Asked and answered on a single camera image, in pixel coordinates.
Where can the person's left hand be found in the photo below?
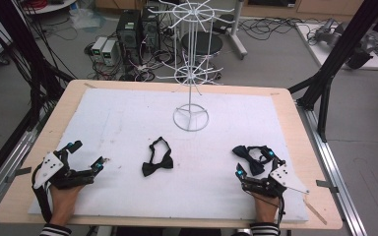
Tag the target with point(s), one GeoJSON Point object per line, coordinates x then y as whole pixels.
{"type": "Point", "coordinates": [62, 205]}

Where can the round white table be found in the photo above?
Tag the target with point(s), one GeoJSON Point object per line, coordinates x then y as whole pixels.
{"type": "Point", "coordinates": [52, 8]}

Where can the grey metal bracket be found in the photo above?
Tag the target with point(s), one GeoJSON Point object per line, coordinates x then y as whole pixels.
{"type": "Point", "coordinates": [23, 171]}
{"type": "Point", "coordinates": [325, 184]}

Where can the clear plastic bag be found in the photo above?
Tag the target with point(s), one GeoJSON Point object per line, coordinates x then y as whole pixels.
{"type": "Point", "coordinates": [85, 19]}

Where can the black computer tower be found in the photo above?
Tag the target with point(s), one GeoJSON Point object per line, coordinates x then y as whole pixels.
{"type": "Point", "coordinates": [128, 36]}
{"type": "Point", "coordinates": [151, 32]}

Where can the wooden table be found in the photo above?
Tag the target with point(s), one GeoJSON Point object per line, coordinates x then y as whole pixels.
{"type": "Point", "coordinates": [292, 131]}

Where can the white power supply unit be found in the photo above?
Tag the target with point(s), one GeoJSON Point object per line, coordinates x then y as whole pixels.
{"type": "Point", "coordinates": [110, 52]}
{"type": "Point", "coordinates": [98, 49]}

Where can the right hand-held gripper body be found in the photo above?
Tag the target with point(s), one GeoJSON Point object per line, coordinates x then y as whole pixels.
{"type": "Point", "coordinates": [285, 177]}

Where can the black round stool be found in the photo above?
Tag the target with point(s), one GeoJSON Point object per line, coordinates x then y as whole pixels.
{"type": "Point", "coordinates": [206, 44]}

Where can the aluminium rail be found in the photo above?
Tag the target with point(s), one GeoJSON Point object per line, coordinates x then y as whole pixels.
{"type": "Point", "coordinates": [334, 170]}
{"type": "Point", "coordinates": [10, 160]}

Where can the wooden strip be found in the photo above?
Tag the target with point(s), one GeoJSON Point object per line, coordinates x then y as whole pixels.
{"type": "Point", "coordinates": [315, 211]}

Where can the white floor board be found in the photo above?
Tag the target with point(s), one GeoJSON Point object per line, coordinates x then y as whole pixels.
{"type": "Point", "coordinates": [321, 52]}

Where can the white stand leg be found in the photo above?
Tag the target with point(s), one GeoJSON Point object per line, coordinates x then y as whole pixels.
{"type": "Point", "coordinates": [238, 39]}

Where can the black frame post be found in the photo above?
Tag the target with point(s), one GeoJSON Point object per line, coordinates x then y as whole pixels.
{"type": "Point", "coordinates": [16, 32]}
{"type": "Point", "coordinates": [341, 52]}

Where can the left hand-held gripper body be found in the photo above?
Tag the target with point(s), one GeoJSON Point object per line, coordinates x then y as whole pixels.
{"type": "Point", "coordinates": [50, 165]}

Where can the grey device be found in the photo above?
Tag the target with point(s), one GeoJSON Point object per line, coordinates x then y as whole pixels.
{"type": "Point", "coordinates": [329, 32]}

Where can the black bow tie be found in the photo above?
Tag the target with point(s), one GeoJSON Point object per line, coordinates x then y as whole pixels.
{"type": "Point", "coordinates": [159, 165]}
{"type": "Point", "coordinates": [247, 157]}

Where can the person's right hand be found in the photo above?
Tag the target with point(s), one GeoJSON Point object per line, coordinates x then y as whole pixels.
{"type": "Point", "coordinates": [267, 209]}

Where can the white foam mat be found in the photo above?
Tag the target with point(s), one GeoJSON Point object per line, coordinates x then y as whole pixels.
{"type": "Point", "coordinates": [128, 114]}

